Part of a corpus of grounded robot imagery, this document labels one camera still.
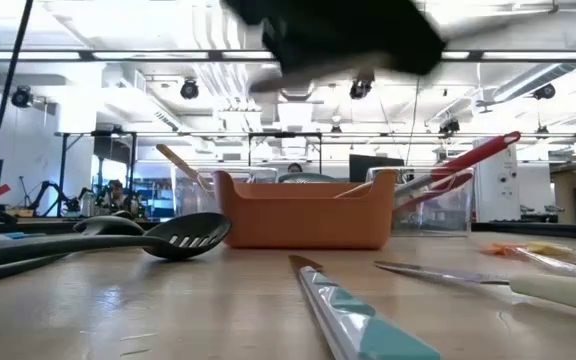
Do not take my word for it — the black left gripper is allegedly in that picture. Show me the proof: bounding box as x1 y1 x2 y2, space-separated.
222 0 446 76

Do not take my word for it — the red ladle steel shaft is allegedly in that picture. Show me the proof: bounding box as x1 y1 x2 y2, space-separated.
392 130 523 204

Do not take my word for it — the grey spatula wooden handle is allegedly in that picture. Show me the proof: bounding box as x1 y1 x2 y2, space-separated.
155 143 215 197

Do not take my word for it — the black slotted spoon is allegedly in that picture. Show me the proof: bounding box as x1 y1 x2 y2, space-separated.
0 212 233 274

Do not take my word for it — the teal patterned knife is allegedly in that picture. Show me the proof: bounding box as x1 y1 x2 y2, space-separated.
287 253 443 360

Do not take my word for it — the yellow silicone brush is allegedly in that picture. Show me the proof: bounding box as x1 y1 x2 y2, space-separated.
523 241 576 265

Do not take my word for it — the black solid nylon spoon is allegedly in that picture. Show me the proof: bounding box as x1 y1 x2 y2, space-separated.
0 214 145 288

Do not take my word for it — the yellow-handled knife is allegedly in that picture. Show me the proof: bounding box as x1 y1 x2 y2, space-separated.
373 259 576 319

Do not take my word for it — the black ceiling spotlight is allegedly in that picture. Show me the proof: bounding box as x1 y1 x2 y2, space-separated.
348 79 374 101
179 78 201 101
533 82 558 101
437 118 462 137
10 85 34 109

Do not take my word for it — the black background monitor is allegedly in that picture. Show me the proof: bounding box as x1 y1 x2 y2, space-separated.
348 153 407 184

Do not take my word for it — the steel box grater teal trim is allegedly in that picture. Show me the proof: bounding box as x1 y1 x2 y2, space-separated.
276 172 339 184

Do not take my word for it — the orange plastic bin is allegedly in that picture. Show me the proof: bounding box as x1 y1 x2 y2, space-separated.
212 169 399 250

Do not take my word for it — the clear plastic bin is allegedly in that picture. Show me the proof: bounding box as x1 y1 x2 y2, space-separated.
172 166 279 224
365 166 474 237

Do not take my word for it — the white column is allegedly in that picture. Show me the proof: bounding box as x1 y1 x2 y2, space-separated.
471 107 519 223

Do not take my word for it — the black bar with light strips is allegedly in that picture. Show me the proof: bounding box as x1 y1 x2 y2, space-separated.
0 48 576 63

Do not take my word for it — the black background gantry frame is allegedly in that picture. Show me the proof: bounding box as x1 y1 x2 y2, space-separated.
55 129 576 217

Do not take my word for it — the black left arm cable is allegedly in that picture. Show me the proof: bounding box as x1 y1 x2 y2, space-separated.
0 0 35 179

